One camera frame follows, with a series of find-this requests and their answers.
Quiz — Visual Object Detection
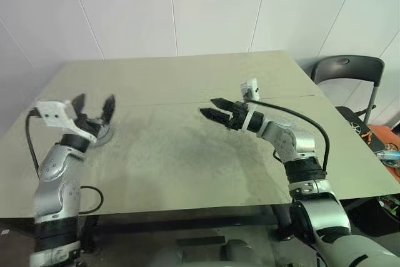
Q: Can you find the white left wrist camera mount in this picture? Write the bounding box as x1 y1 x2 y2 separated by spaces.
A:
35 100 97 143

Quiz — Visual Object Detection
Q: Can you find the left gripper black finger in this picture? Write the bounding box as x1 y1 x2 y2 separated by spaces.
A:
71 93 88 118
100 93 117 121

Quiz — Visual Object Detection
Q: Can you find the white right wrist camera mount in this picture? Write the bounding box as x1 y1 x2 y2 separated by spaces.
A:
239 77 261 133

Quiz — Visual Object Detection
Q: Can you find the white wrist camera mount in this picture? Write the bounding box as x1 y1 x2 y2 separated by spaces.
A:
239 77 261 133
35 100 97 143

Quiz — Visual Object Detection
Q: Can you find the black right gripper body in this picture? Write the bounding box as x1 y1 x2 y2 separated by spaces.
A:
226 100 251 132

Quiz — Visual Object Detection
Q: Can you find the black floor bin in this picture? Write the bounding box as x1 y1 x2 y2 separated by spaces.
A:
346 196 400 237

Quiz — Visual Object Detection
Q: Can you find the small silver spoked wheel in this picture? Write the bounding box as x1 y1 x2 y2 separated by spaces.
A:
349 121 365 136

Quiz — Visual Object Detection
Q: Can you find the black folding chair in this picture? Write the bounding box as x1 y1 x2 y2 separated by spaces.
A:
311 55 386 135

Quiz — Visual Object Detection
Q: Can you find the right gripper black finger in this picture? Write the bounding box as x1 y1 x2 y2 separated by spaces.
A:
199 108 233 124
209 97 237 112

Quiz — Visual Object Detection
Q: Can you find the grey motor lid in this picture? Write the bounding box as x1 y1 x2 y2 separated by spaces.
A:
92 122 116 142

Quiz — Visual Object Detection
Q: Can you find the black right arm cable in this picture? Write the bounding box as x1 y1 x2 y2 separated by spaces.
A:
245 99 331 176

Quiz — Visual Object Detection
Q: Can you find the black table frame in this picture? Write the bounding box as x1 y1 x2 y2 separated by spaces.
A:
0 204 294 251

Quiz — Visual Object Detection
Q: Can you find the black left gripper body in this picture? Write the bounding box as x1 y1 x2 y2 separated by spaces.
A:
73 112 110 140

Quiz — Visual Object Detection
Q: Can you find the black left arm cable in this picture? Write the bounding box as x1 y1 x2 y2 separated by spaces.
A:
25 108 104 215

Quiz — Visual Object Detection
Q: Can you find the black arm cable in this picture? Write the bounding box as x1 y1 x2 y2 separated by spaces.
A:
25 108 104 215
245 99 331 176

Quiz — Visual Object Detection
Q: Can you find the orange object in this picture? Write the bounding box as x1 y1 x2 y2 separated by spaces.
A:
367 124 400 155

